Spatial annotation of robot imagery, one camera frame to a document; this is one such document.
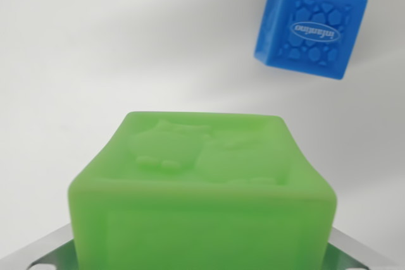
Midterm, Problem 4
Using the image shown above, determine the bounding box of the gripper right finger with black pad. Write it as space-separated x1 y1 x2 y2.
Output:
322 228 390 270

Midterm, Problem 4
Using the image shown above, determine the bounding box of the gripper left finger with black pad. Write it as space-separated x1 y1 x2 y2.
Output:
0 221 78 270

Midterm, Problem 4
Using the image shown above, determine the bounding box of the green toy cube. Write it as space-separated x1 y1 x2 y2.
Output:
66 111 338 270

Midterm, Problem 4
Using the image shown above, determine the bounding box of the blue toy cube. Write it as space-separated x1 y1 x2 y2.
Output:
253 0 369 80

